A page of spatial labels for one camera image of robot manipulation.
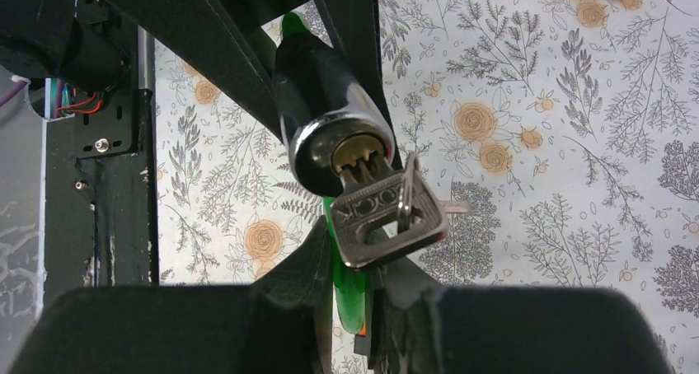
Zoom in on silver cable lock keys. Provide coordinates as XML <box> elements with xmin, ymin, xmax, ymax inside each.
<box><xmin>328</xmin><ymin>152</ymin><xmax>471</xmax><ymax>271</ymax></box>

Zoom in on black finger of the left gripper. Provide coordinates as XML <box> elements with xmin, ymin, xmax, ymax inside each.
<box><xmin>106</xmin><ymin>0</ymin><xmax>308</xmax><ymax>137</ymax></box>

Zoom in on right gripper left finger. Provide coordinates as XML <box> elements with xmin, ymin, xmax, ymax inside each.
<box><xmin>11</xmin><ymin>218</ymin><xmax>332</xmax><ymax>373</ymax></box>

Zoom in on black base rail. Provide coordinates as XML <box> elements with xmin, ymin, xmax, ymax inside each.
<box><xmin>0</xmin><ymin>0</ymin><xmax>161</xmax><ymax>356</ymax></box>

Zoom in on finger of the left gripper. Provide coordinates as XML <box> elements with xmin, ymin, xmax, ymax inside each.
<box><xmin>313</xmin><ymin>0</ymin><xmax>402</xmax><ymax>169</ymax></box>

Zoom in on orange padlock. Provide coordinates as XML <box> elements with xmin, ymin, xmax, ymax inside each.
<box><xmin>354</xmin><ymin>307</ymin><xmax>372</xmax><ymax>358</ymax></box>

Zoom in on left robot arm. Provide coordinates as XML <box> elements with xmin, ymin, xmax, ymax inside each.
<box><xmin>1</xmin><ymin>0</ymin><xmax>387</xmax><ymax>135</ymax></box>

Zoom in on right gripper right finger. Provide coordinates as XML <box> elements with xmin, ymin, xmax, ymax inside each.
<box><xmin>368</xmin><ymin>258</ymin><xmax>669</xmax><ymax>373</ymax></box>

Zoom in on green cable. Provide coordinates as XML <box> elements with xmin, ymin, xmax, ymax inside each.
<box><xmin>271</xmin><ymin>11</ymin><xmax>396</xmax><ymax>337</ymax></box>

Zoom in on floral table mat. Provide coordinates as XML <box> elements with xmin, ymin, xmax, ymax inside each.
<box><xmin>154</xmin><ymin>0</ymin><xmax>698</xmax><ymax>373</ymax></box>

